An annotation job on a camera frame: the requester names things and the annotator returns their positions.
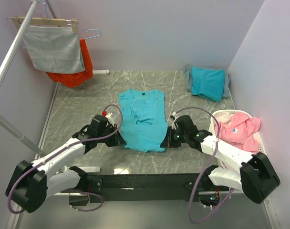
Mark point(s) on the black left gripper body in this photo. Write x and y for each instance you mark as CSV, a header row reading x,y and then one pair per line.
x,y
109,140

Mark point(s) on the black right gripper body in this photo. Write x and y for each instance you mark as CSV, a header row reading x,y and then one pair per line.
x,y
176,137

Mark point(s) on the turquoise t shirt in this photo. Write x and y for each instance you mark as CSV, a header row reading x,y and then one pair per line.
x,y
144,124
208,83

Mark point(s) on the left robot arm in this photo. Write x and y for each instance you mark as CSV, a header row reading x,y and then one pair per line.
x,y
32,183

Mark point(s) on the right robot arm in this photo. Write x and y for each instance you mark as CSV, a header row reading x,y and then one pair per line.
x,y
251,173

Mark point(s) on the white laundry basket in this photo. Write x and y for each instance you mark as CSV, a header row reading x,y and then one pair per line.
x,y
262,143

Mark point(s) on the black base beam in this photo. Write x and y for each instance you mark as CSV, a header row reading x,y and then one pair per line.
x,y
140,187

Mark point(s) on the pink t shirt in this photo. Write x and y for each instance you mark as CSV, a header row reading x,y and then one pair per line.
x,y
240,133

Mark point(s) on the orange hanging garment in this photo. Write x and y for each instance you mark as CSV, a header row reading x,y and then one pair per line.
x,y
76,79

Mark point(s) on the folded turquoise t shirt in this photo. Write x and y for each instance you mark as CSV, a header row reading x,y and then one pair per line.
x,y
208,83

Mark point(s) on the white rack foot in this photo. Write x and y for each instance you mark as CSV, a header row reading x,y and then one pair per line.
x,y
101,72

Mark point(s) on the grey hanging cloth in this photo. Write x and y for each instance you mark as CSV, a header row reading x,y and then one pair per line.
x,y
54,49

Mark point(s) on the metal clothes rack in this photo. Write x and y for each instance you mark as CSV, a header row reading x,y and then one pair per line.
x,y
22,25

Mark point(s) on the wooden clip hanger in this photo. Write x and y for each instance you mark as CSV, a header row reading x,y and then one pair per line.
x,y
73,23

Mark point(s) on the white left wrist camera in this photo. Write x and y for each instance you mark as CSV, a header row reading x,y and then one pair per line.
x,y
110,116

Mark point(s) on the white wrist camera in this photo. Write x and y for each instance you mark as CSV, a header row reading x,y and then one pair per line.
x,y
174,116
110,116

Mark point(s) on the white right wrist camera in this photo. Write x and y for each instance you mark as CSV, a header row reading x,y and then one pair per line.
x,y
174,116

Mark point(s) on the aluminium rail frame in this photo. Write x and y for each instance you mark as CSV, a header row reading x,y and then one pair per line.
x,y
64,193

